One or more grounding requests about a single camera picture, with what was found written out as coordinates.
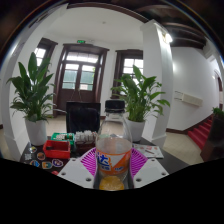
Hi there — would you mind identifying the large potted green plant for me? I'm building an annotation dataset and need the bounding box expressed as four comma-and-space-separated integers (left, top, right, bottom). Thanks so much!
5, 51, 68, 147
110, 64, 172, 143

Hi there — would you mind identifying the dark wooden tea tray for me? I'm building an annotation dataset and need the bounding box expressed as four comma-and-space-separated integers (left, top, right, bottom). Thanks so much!
75, 142, 98, 156

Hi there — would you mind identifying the white teacup set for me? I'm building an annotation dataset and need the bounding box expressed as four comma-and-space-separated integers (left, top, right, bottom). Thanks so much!
74, 129, 98, 145

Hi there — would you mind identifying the red carpeted staircase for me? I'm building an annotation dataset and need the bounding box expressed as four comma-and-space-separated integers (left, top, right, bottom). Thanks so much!
186, 113, 216, 151

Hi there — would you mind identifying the white wall-mounted unit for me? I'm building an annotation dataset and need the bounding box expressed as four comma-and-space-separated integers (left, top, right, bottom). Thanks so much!
173, 90, 204, 108

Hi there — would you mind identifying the clear orange-labelled drink bottle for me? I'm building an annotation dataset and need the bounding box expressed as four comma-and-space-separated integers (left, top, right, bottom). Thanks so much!
94, 99, 133, 192

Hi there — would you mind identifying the green flat box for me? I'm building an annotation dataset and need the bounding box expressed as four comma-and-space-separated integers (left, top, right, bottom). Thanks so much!
50, 132, 76, 148

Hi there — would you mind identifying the red plastic box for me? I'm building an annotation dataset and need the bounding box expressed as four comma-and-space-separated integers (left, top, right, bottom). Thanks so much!
42, 139, 72, 160

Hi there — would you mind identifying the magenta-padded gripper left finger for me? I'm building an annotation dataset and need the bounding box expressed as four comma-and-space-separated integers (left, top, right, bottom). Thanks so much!
57, 147, 99, 190

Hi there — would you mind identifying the black chair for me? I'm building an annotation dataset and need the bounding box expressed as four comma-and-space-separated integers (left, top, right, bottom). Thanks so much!
65, 100, 102, 134

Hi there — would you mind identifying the dark-framed window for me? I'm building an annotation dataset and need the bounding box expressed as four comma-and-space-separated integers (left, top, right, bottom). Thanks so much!
33, 37, 59, 68
111, 49, 144, 99

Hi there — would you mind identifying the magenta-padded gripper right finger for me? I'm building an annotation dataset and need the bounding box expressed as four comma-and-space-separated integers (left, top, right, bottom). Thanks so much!
130, 147, 170, 190

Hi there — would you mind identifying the dark wooden double door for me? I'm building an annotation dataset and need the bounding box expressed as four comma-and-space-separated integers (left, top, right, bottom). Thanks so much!
53, 43, 110, 113

